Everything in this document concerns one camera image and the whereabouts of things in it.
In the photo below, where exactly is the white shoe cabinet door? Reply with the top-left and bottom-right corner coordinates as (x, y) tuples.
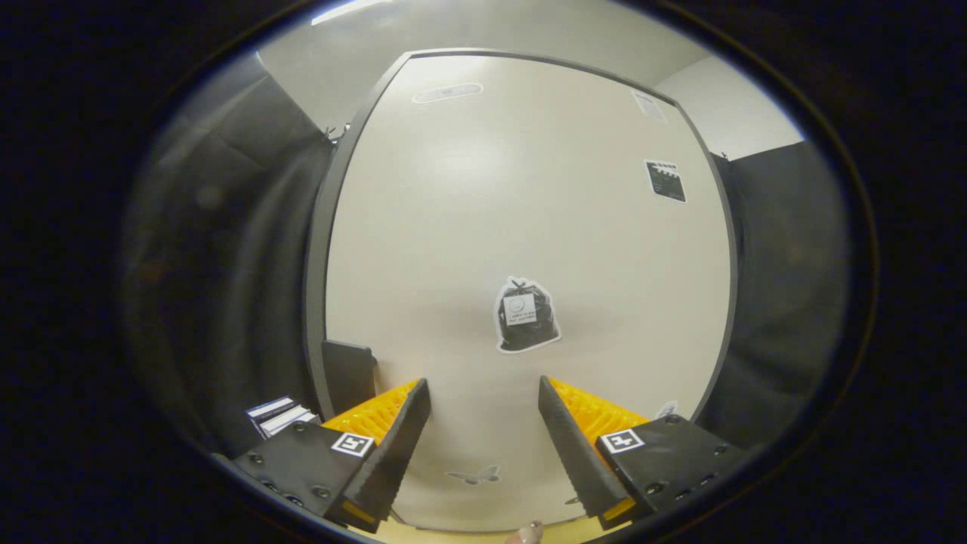
(321, 54), (732, 531)

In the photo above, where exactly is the white book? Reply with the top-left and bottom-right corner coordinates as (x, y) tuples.
(255, 405), (312, 433)

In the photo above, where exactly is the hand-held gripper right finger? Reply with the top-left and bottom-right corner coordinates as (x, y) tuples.
(538, 375), (746, 530)

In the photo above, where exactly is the black backdrop cloth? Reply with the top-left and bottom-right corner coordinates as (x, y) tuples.
(121, 53), (854, 463)

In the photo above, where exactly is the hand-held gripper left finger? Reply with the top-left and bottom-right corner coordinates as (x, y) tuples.
(230, 378), (432, 534)

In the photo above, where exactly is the dark blue book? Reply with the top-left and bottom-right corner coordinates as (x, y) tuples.
(246, 396), (297, 422)

